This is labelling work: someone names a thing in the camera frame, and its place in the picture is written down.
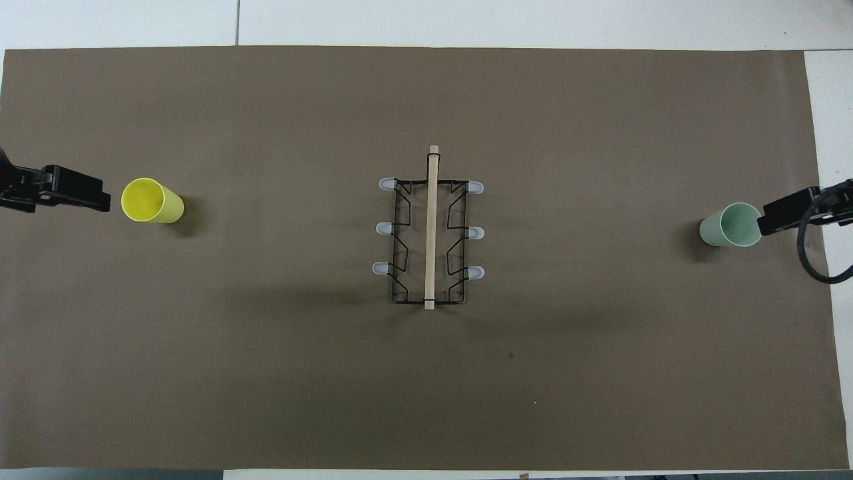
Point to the brown table mat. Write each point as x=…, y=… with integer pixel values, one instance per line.
x=266, y=373

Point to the yellow plastic cup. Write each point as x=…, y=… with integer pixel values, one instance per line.
x=160, y=206

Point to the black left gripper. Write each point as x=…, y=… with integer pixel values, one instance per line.
x=20, y=186

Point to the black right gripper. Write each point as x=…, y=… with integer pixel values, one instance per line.
x=836, y=203

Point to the pale green plastic cup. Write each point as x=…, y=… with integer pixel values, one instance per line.
x=723, y=230

